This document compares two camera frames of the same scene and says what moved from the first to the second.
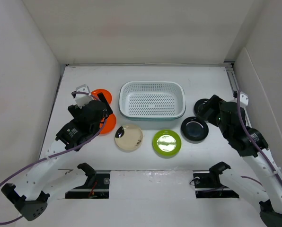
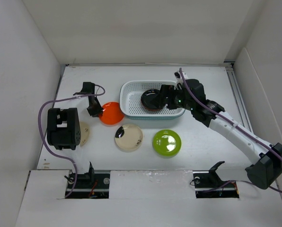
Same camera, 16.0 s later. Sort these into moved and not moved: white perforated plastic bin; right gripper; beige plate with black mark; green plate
Moved: right gripper
Not moved: white perforated plastic bin; beige plate with black mark; green plate
